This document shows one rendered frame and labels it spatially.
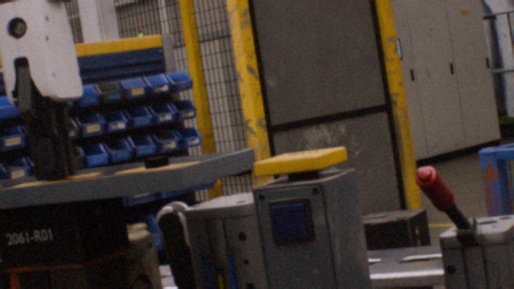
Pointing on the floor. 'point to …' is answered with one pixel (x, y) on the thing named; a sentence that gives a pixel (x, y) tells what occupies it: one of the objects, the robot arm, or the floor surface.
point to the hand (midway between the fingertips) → (53, 157)
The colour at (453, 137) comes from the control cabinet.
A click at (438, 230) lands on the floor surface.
